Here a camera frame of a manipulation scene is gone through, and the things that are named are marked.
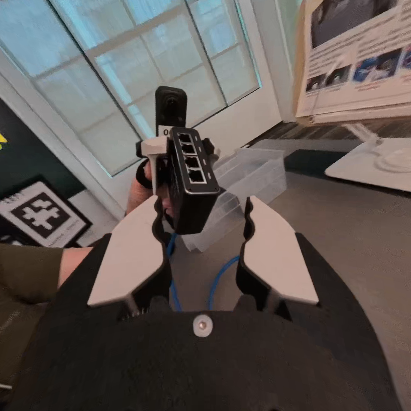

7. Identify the person's left hand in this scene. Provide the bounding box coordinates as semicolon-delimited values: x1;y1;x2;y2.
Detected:
126;161;182;227

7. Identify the blue ethernet cable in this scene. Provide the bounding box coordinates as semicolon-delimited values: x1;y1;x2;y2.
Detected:
165;232;241;313

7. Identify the black framed marker sign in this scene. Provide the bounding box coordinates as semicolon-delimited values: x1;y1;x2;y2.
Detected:
0;175;94;248

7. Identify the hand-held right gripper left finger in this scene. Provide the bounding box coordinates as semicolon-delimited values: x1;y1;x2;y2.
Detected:
87;196;171;314

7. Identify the instruction poster board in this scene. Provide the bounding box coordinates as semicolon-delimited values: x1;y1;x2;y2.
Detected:
293;0;411;125

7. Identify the dark wall panel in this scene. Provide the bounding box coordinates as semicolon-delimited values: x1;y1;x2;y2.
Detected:
0;96;86;201

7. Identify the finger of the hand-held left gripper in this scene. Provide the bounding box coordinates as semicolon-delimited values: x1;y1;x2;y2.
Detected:
141;137;170;195

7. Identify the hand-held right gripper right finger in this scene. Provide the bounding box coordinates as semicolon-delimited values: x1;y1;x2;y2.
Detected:
236;196;320;312

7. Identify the person's left forearm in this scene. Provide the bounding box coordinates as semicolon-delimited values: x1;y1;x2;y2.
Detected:
58;247;97;289

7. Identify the white stand base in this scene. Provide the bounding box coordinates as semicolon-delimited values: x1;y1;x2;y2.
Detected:
324;124;411;193

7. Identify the black ethernet switch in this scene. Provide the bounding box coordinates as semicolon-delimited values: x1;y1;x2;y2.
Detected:
166;126;223;235

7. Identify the dark green desk mat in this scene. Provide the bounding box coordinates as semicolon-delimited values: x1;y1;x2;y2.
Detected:
284;149;349;179

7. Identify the clear plastic bin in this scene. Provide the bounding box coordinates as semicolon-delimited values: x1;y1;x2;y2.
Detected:
180;139;288;253

